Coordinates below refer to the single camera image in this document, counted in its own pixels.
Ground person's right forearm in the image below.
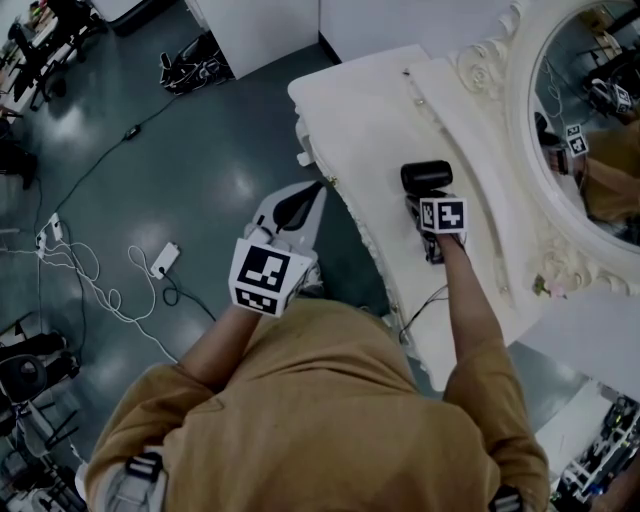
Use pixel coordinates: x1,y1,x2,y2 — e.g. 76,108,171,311
439,237,506,396

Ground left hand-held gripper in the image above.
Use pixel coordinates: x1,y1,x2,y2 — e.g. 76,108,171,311
227,178,329,319

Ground white cabinet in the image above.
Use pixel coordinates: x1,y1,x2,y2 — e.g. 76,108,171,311
184,0,324,81

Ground small flower sprig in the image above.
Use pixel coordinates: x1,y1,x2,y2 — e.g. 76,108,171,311
532,273,569,301

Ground black office chair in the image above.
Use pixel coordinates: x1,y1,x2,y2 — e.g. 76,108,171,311
7,22,69,114
44,0,109,66

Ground person's left forearm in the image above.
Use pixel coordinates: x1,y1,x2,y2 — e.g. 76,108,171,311
177,302,261,396

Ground oval white-framed mirror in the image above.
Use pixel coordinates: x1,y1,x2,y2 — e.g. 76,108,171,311
449,0,640,299

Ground white partition board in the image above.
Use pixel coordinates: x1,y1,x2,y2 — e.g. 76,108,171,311
318,0,519,64

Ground person's tan shirt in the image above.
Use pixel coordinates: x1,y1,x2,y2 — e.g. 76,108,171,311
85,298,551,512

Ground black cable bundle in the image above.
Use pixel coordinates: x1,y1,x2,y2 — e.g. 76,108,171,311
158,29,236,96

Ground large white power strip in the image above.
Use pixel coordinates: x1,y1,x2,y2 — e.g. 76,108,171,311
149,241,181,280

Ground person's left shoulder strap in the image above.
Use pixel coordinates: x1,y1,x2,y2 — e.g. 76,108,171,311
102,449,169,512

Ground cluttered white workbench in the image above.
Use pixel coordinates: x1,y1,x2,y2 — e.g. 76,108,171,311
537,379,640,512

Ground person's right shoulder strap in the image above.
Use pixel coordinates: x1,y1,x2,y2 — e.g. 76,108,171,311
489,484,526,512

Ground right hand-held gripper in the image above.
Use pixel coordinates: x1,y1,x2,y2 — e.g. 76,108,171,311
404,193,470,249

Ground white dressing table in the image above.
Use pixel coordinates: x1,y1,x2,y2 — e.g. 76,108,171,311
287,0,640,394

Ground black power strip cable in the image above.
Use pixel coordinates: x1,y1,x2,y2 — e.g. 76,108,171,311
162,274,219,324

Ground black tether cable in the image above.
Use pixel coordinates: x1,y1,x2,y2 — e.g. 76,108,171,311
399,284,450,346

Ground person's left white shoe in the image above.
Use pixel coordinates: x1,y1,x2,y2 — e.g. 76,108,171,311
298,264,326,300

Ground tangled white cable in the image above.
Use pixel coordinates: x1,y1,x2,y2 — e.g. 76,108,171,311
0,239,180,364

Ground person's shoulder strap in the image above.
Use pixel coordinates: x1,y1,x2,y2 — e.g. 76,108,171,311
102,449,169,512
489,484,526,512

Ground black power adapter with cable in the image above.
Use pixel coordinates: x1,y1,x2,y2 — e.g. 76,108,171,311
49,94,179,221

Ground black hair dryer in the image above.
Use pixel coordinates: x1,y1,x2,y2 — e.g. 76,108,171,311
399,159,455,266

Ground black metal stand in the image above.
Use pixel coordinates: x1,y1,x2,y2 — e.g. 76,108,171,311
14,389,84,456

